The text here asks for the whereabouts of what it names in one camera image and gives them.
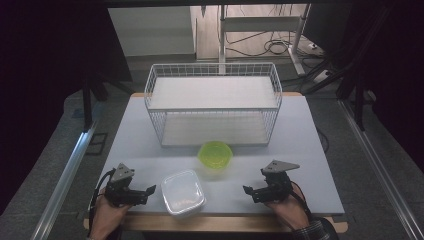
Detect white plastic container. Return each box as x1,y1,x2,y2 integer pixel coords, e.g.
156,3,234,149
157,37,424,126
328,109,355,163
160,169,207,218

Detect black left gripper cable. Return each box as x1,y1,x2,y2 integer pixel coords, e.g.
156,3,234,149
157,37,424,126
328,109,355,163
92,168,117,216

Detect black frame on floor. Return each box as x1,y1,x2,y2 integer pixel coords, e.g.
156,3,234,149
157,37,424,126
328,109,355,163
85,132,109,156

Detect black metal stand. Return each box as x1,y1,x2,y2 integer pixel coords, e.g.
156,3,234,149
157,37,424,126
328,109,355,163
301,3,395,132
81,73,135,133

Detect white metal desk frame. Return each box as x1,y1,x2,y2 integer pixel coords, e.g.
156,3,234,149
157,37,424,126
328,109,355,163
217,3,312,77

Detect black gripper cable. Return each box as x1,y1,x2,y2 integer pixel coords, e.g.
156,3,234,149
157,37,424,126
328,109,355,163
92,168,117,216
289,180,315,222

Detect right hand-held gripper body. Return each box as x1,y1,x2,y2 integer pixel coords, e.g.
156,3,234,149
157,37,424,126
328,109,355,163
252,159,301,204

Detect person's right hand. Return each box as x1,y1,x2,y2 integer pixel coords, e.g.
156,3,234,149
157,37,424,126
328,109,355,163
265,183,310,232

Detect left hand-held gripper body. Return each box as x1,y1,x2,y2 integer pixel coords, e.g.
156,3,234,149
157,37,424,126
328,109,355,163
104,162,150,208

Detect aluminium rail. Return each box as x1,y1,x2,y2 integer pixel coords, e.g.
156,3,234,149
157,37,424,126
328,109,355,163
337,99,424,240
30,119,102,240

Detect green plastic bowl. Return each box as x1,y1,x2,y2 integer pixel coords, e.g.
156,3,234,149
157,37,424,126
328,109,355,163
196,140,234,171

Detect dark curtain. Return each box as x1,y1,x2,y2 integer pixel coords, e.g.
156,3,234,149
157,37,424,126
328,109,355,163
0,0,132,216
346,0,424,173

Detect person's left hand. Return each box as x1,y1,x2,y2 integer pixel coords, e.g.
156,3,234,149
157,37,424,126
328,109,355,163
88,187,133,240

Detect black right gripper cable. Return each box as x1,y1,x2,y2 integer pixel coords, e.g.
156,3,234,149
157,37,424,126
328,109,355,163
289,180,315,222

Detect black floor cables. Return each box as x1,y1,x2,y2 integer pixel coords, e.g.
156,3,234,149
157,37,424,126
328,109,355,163
224,29,322,58

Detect white wire shelf rack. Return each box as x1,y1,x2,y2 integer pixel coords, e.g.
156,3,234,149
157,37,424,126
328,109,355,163
143,62,284,149

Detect white power strip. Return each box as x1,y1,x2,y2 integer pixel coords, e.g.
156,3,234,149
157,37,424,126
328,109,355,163
313,68,333,85

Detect white cabinet panel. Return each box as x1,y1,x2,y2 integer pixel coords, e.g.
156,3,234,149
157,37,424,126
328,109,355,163
107,6,196,58

